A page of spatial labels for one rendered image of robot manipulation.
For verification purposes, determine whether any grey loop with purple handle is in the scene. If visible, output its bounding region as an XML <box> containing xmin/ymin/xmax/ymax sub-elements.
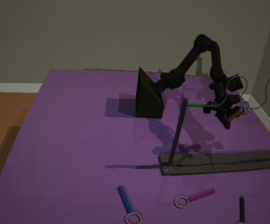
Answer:
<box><xmin>174</xmin><ymin>189</ymin><xmax>215</xmax><ymax>208</ymax></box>

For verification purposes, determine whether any blue handle with grey loop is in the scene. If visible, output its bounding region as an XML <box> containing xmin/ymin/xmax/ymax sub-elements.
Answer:
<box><xmin>118</xmin><ymin>186</ymin><xmax>142</xmax><ymax>224</ymax></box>

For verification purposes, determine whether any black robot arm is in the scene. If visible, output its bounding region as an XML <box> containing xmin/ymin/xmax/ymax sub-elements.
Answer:
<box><xmin>152</xmin><ymin>34</ymin><xmax>244</xmax><ymax>107</ymax></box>

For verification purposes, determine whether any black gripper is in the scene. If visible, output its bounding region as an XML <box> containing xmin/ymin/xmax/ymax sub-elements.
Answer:
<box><xmin>203</xmin><ymin>92</ymin><xmax>241</xmax><ymax>129</ymax></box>

